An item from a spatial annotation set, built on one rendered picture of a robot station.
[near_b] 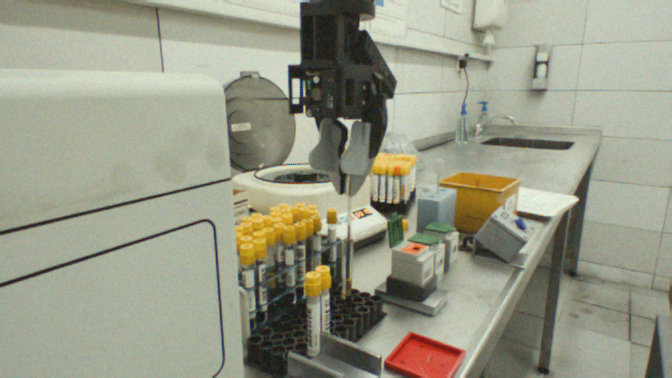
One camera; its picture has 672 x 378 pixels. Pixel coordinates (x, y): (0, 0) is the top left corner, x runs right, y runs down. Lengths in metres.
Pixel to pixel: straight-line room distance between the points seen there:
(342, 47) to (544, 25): 2.56
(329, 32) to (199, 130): 0.30
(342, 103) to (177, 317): 0.29
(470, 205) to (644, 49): 2.15
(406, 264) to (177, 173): 0.45
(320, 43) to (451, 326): 0.37
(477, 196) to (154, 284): 0.75
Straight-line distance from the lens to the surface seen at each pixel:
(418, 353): 0.52
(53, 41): 0.86
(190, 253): 0.19
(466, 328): 0.58
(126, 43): 0.91
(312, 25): 0.47
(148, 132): 0.17
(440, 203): 0.76
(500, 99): 3.00
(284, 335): 0.50
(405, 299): 0.60
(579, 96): 2.93
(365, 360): 0.42
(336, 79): 0.43
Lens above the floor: 1.17
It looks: 14 degrees down
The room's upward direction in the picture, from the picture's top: straight up
